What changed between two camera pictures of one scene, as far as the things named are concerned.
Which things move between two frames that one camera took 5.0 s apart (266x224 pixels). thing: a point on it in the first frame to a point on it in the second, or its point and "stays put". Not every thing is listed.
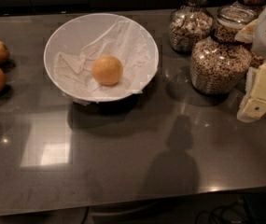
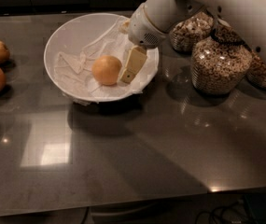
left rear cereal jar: [194, 21] stays put
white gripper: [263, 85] to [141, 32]
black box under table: [263, 208] stays put
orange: [107, 70] stays put
